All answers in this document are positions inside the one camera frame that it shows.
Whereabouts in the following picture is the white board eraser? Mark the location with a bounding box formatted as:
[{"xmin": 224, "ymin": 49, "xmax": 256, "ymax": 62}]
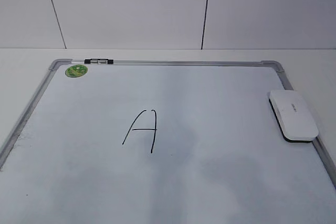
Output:
[{"xmin": 269, "ymin": 90, "xmax": 319, "ymax": 143}]

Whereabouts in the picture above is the white board with aluminium frame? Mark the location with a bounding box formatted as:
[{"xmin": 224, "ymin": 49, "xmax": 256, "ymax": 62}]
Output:
[{"xmin": 1, "ymin": 59, "xmax": 335, "ymax": 223}]

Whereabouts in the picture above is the black and clear hanging clip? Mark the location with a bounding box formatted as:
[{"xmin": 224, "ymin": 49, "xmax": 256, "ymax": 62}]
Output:
[{"xmin": 84, "ymin": 58, "xmax": 114, "ymax": 65}]

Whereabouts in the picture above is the round green magnet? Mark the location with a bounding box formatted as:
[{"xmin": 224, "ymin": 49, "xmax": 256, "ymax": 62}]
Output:
[{"xmin": 65, "ymin": 65, "xmax": 88, "ymax": 78}]

